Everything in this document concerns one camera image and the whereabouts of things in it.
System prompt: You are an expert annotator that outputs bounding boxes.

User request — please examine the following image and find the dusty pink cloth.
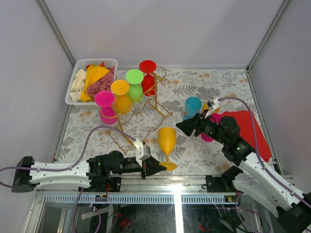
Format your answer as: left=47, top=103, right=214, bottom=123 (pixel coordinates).
left=86, top=67, right=115, bottom=98

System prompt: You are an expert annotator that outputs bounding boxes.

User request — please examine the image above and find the yellow cloth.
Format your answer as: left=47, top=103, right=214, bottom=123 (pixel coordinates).
left=80, top=65, right=109, bottom=102

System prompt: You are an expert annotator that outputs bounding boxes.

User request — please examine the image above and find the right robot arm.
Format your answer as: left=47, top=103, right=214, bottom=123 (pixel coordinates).
left=176, top=113, right=311, bottom=233

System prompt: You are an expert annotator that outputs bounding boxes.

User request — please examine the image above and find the red folded cloth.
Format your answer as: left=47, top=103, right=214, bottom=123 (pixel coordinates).
left=221, top=110, right=272, bottom=162

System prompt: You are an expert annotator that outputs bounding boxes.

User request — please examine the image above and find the cream floral cloth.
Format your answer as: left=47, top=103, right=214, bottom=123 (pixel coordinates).
left=70, top=69, right=86, bottom=102

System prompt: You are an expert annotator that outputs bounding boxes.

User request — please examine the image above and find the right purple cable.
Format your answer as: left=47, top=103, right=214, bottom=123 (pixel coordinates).
left=217, top=97, right=311, bottom=211

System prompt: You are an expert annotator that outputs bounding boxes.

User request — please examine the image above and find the floral tablecloth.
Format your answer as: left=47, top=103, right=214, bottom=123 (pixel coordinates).
left=57, top=69, right=257, bottom=175

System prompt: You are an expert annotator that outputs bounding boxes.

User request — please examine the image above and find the aluminium mounting rail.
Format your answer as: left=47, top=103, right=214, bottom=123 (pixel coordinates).
left=42, top=175, right=236, bottom=205

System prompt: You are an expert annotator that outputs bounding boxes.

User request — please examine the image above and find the magenta wine glass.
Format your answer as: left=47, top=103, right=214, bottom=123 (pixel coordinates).
left=95, top=90, right=117, bottom=125
left=201, top=113, right=222, bottom=142

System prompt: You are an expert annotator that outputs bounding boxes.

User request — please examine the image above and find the white plastic laundry basket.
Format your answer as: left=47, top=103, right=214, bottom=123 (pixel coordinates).
left=65, top=58, right=118, bottom=108

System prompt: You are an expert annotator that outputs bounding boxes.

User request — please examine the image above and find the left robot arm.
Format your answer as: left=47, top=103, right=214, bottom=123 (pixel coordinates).
left=11, top=150, right=166, bottom=193

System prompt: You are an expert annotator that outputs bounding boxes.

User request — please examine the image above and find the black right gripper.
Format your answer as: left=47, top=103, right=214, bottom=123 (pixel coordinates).
left=175, top=109, right=227, bottom=146

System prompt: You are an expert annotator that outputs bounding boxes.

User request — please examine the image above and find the green wine glass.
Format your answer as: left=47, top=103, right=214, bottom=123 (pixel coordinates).
left=126, top=69, right=144, bottom=102

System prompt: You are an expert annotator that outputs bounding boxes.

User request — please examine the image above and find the gold wire glass rack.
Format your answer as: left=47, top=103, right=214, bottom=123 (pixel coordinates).
left=109, top=66, right=173, bottom=153

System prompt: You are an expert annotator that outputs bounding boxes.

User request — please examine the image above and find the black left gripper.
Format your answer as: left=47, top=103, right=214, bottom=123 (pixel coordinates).
left=112, top=156, right=168, bottom=182

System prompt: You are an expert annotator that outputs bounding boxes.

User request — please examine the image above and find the blue wine glass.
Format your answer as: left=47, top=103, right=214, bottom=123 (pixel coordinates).
left=183, top=97, right=202, bottom=120

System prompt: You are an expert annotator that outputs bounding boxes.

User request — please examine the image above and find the orange wine glass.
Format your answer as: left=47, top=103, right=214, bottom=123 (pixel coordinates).
left=202, top=102, right=220, bottom=114
left=111, top=80, right=132, bottom=115
left=158, top=127, right=177, bottom=171

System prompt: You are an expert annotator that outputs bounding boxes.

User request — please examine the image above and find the red wine glass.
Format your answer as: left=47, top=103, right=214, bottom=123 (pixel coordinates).
left=139, top=60, right=156, bottom=97

